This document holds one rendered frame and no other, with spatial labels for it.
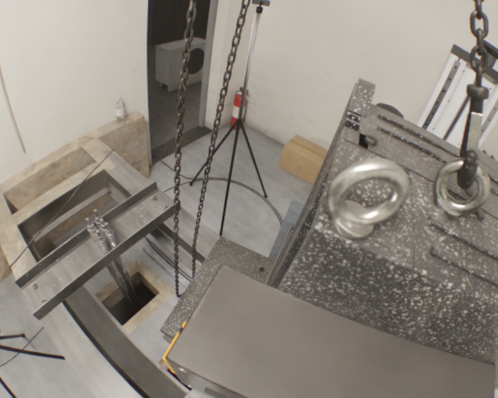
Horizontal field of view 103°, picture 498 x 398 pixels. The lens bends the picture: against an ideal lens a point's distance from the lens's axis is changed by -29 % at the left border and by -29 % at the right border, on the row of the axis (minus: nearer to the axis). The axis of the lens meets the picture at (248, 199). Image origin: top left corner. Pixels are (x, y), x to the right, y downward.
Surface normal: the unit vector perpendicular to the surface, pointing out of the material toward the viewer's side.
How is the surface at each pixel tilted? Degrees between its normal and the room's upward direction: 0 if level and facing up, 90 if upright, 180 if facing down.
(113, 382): 0
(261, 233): 0
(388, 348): 0
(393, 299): 90
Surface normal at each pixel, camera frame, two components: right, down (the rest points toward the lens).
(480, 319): -0.39, 0.62
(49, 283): 0.16, -0.68
